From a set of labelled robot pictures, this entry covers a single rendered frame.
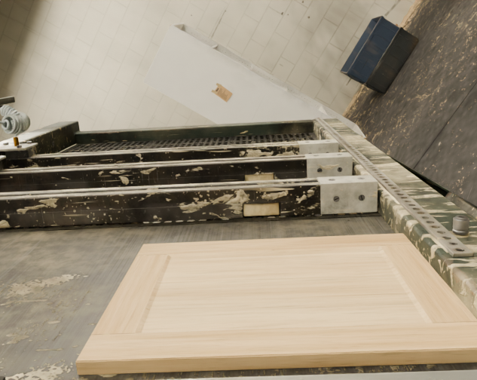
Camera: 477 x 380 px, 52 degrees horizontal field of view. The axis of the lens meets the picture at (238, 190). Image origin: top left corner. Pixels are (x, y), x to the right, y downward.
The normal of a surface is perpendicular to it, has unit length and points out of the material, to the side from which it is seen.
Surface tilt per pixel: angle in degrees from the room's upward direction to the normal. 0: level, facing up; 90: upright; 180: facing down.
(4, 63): 90
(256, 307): 58
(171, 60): 90
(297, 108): 90
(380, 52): 90
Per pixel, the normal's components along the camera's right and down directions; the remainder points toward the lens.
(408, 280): -0.05, -0.96
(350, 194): -0.03, 0.26
